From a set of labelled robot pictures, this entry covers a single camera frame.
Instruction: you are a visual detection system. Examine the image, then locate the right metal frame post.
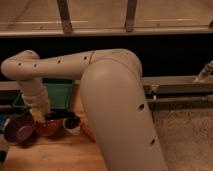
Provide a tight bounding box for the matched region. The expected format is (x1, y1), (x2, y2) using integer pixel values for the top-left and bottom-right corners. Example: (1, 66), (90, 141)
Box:
(124, 0), (137, 32)

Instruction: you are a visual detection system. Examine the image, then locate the dark purple bowl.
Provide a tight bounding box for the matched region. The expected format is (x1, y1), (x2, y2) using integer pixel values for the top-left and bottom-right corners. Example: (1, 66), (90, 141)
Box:
(3, 116), (34, 143)

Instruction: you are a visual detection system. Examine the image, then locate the green plastic bin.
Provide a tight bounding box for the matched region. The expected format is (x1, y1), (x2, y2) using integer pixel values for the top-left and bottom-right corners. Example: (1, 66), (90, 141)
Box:
(13, 79), (74, 110)

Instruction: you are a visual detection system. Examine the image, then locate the corrugated hose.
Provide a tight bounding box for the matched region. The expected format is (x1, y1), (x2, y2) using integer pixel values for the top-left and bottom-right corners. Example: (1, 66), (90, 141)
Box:
(195, 60), (213, 83)

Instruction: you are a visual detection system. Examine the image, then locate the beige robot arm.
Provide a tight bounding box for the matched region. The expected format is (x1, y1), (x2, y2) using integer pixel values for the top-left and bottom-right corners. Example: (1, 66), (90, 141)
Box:
(1, 49), (168, 171)

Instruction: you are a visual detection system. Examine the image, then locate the left metal frame post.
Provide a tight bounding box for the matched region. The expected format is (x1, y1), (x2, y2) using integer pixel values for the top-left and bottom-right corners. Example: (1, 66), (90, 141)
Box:
(57, 0), (73, 35)

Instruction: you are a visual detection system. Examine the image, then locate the metal rail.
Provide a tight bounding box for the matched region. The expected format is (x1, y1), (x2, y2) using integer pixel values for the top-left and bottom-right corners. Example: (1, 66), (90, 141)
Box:
(142, 75), (213, 102)

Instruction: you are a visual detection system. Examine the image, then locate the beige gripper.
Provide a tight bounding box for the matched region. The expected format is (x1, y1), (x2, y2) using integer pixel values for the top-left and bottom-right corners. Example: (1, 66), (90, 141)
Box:
(22, 90), (50, 122)

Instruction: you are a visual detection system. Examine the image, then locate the red bowl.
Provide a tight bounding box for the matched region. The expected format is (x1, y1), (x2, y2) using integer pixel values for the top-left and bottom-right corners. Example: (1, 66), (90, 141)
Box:
(33, 116), (62, 137)

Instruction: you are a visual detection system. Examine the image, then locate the metal frame post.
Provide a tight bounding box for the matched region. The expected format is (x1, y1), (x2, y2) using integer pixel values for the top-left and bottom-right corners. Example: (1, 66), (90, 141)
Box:
(57, 0), (73, 35)
(124, 0), (137, 32)

